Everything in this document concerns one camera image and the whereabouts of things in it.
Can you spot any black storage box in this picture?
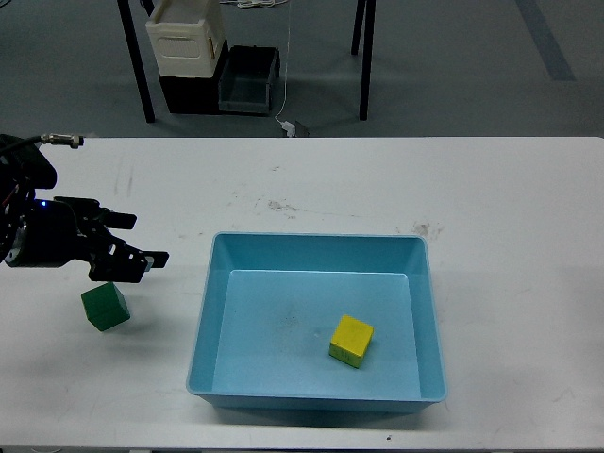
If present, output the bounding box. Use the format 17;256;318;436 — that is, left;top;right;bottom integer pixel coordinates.
159;42;229;115

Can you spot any silver cable connector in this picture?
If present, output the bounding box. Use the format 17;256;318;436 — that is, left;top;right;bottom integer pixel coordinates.
40;133;84;149

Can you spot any dark grey plastic bin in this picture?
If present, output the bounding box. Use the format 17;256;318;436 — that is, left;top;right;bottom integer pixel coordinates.
218;45;280;116

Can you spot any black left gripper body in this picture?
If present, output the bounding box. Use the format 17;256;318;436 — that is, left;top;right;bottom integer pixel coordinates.
2;197;92;268

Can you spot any black table leg right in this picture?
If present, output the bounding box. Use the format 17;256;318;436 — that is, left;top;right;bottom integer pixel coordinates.
350;0;377;121

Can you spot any black table leg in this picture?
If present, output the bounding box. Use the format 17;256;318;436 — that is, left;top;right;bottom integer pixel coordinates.
350;0;377;121
117;0;156;124

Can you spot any green wooden block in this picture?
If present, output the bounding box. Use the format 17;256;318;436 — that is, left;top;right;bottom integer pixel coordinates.
80;282;130;332

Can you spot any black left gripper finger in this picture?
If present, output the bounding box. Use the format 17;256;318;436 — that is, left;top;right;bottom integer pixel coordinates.
54;196;137;234
88;235;169;283

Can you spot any cream plastic crate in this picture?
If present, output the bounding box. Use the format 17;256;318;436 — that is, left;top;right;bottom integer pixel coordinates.
145;0;226;78

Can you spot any light blue plastic bin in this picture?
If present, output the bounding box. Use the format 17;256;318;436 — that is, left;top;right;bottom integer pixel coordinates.
187;232;447;414

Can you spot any white cable on floor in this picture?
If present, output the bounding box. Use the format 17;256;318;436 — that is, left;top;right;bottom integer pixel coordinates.
219;0;289;10

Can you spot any black table leg left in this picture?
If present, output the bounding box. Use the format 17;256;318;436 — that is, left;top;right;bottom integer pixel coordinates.
117;0;156;124

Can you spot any yellow wooden block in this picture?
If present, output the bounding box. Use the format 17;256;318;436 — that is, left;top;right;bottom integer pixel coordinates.
328;314;375;369

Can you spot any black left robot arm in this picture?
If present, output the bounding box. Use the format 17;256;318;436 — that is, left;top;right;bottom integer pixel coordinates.
1;133;169;283

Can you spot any white hanging cable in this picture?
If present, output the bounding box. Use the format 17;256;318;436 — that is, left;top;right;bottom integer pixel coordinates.
275;0;293;125

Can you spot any white power adapter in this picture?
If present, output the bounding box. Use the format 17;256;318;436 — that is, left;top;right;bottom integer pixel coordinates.
280;121;296;138

